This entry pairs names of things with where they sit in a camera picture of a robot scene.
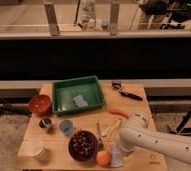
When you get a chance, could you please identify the light blue towel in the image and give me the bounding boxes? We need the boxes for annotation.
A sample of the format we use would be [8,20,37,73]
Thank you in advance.
[110,144,123,168]

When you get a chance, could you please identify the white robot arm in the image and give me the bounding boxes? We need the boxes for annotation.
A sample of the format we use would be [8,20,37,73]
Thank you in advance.
[118,113,191,165]

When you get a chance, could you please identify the blue plastic cup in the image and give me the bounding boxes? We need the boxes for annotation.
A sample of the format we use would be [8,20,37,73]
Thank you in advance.
[59,120,73,136]

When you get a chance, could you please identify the small metal cup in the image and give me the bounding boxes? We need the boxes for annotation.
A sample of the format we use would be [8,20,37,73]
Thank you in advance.
[39,117,52,132]

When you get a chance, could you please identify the green plastic tray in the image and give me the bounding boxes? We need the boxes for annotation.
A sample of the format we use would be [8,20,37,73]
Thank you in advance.
[52,76,105,116]

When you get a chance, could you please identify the orange carrot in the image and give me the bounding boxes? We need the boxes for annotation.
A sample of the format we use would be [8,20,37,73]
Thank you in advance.
[107,108,129,118]

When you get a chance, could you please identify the yellow wooden spatula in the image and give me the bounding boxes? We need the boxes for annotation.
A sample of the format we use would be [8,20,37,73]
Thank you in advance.
[101,119,122,138]

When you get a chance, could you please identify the red bowl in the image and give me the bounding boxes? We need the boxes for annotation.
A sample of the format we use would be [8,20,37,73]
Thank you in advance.
[28,94,52,116]

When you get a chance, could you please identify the dark brown bowl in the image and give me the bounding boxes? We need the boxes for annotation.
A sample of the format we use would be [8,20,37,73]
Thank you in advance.
[68,131,98,162]

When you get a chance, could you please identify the orange apple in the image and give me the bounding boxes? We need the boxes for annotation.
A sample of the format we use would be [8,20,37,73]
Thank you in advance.
[96,150,111,166]

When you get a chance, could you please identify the white stacked bowls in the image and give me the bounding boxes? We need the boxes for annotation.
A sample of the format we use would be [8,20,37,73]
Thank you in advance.
[24,139,45,159]

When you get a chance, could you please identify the black handled can opener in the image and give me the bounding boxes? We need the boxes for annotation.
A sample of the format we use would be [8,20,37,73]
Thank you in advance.
[111,81,143,101]

